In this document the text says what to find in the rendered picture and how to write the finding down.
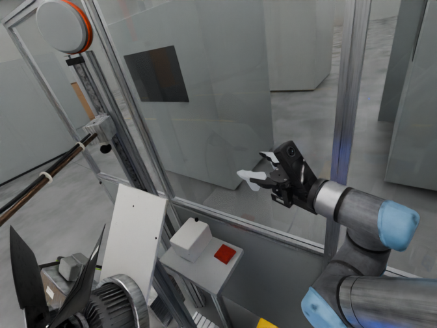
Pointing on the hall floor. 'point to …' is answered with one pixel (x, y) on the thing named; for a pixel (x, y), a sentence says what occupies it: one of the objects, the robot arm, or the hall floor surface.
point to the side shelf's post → (222, 311)
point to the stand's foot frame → (203, 321)
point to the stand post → (171, 297)
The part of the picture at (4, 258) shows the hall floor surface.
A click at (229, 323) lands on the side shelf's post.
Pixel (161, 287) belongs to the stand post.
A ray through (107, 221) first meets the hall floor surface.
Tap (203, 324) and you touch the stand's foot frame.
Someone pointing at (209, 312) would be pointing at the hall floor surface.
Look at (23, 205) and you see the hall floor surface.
